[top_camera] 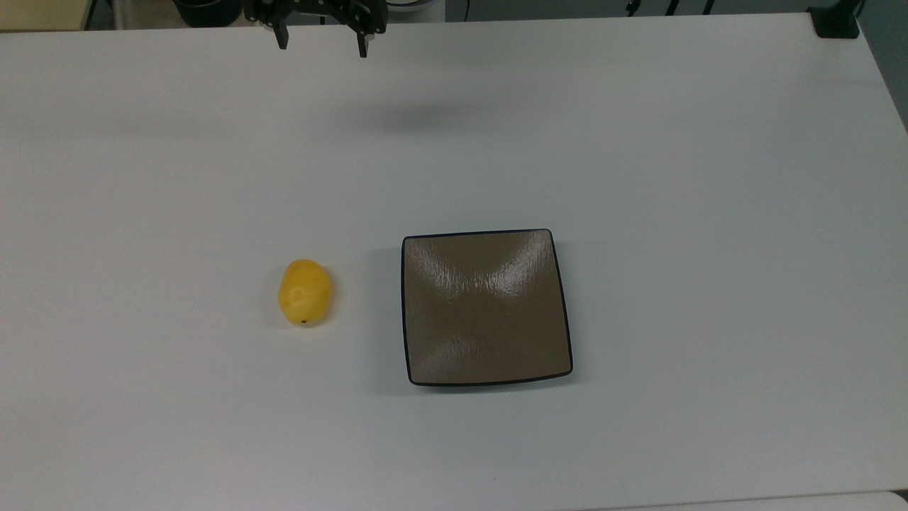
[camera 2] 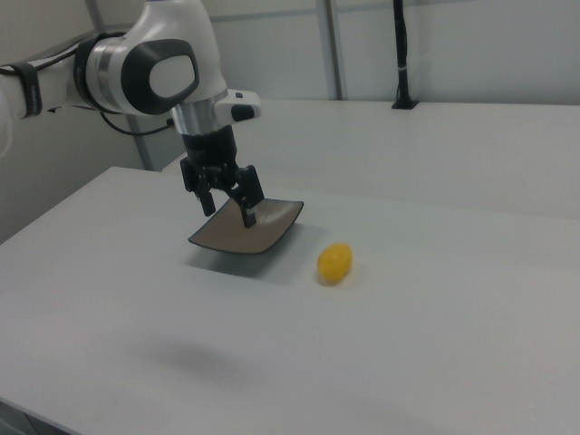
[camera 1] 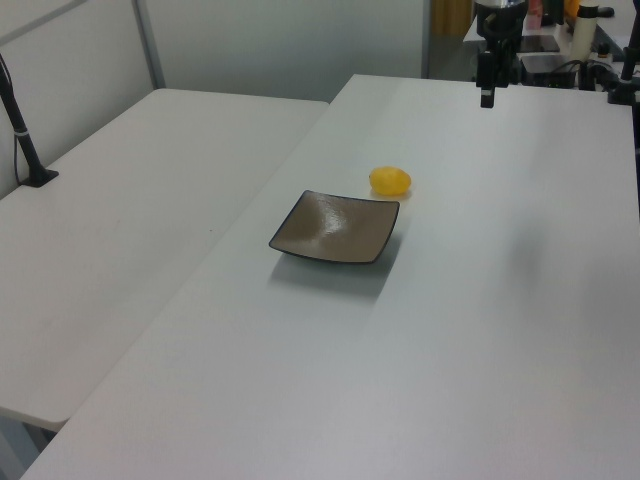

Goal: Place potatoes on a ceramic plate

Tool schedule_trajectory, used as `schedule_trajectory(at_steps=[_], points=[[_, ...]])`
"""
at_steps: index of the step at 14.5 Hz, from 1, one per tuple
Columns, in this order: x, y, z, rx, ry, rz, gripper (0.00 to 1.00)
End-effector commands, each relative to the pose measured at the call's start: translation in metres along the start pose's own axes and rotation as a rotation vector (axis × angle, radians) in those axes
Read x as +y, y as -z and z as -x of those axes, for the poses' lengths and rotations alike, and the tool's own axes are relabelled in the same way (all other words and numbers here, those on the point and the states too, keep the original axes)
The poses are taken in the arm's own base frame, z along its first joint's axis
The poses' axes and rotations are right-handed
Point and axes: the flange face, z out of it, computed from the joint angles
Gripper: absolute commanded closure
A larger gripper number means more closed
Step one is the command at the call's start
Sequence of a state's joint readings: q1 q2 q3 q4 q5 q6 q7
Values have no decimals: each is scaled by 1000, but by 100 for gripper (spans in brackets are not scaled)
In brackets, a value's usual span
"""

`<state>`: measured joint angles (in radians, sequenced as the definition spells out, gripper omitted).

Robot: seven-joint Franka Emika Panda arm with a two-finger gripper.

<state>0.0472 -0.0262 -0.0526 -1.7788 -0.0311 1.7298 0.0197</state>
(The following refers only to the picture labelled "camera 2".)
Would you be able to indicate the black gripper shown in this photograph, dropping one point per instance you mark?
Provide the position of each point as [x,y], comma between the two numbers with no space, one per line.
[210,147]

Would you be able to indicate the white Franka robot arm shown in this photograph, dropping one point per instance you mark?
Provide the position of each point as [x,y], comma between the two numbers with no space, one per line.
[172,27]

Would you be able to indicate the square brown ceramic plate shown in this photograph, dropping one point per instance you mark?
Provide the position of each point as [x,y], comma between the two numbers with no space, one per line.
[235,235]

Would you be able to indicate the black pole stand with base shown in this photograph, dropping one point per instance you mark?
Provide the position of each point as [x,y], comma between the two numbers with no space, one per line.
[402,81]

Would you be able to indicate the grey partition frame post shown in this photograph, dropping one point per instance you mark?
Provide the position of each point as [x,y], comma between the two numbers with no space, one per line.
[334,54]

